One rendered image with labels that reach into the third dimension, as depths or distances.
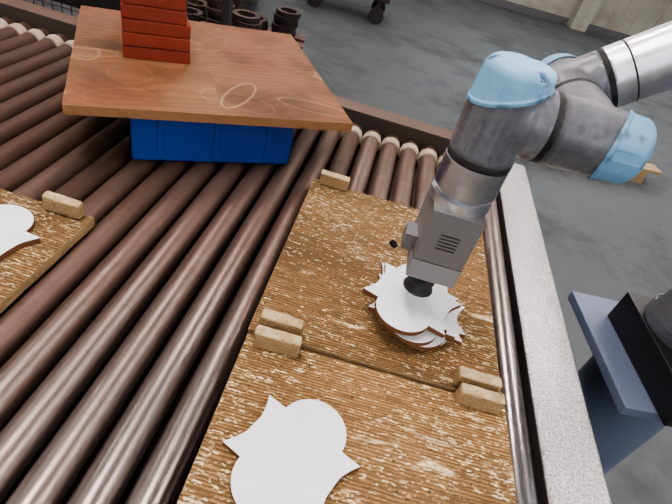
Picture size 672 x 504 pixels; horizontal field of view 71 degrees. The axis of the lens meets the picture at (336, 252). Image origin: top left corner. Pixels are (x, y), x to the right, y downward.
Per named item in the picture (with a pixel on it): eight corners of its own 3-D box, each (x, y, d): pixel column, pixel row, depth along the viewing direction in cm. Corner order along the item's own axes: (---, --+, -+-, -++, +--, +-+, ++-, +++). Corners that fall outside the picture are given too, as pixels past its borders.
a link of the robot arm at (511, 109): (578, 87, 44) (490, 62, 44) (522, 186, 51) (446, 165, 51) (559, 62, 50) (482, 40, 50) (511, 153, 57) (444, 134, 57)
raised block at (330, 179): (347, 188, 94) (351, 176, 93) (346, 193, 93) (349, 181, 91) (319, 180, 94) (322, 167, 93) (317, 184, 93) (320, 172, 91)
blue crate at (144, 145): (261, 100, 120) (266, 60, 113) (291, 166, 99) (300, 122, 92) (127, 89, 108) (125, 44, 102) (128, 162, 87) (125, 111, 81)
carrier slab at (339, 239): (479, 234, 95) (482, 227, 94) (497, 409, 63) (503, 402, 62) (312, 184, 95) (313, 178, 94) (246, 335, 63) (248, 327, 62)
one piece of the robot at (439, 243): (422, 141, 59) (384, 242, 69) (420, 176, 52) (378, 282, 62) (497, 163, 59) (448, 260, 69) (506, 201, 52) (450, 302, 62)
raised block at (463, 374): (493, 388, 64) (502, 376, 62) (495, 400, 63) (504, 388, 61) (451, 376, 64) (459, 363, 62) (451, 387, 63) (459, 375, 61)
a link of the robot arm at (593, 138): (637, 93, 54) (545, 67, 54) (676, 137, 46) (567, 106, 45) (597, 153, 59) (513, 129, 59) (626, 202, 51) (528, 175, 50)
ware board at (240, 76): (290, 41, 128) (291, 34, 127) (351, 131, 94) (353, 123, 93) (81, 13, 109) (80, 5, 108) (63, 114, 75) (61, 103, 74)
